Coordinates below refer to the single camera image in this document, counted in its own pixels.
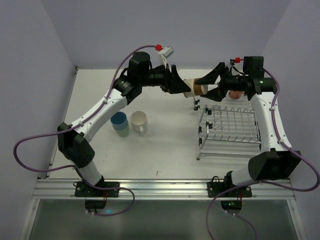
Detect blue plastic cup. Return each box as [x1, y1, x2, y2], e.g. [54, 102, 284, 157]
[110, 111, 128, 131]

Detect metal dish rack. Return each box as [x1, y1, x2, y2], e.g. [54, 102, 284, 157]
[193, 95, 261, 160]

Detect pink mug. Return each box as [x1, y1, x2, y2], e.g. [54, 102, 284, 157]
[228, 91, 244, 100]

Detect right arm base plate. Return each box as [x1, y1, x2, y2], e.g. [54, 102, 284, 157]
[206, 176, 253, 198]

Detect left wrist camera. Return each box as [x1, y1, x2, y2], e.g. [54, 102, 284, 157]
[157, 46, 175, 68]

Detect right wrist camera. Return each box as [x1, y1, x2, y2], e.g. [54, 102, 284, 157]
[229, 57, 244, 66]

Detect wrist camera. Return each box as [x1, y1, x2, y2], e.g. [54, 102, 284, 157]
[157, 46, 175, 68]
[229, 57, 244, 66]

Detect aluminium mounting rail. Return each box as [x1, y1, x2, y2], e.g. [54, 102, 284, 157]
[31, 178, 295, 201]

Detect beige brown cup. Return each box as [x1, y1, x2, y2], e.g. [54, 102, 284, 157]
[183, 78, 208, 98]

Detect white ceramic mug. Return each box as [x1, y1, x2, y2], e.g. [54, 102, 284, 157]
[130, 111, 148, 133]

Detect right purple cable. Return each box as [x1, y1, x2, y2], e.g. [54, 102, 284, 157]
[206, 56, 320, 240]

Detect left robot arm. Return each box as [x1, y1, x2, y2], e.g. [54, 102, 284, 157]
[57, 51, 191, 186]

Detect green plastic cup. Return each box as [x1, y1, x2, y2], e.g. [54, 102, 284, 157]
[115, 125, 130, 138]

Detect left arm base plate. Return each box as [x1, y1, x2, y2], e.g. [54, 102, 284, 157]
[74, 181, 120, 198]

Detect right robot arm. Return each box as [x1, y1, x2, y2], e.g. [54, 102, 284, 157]
[195, 56, 301, 191]

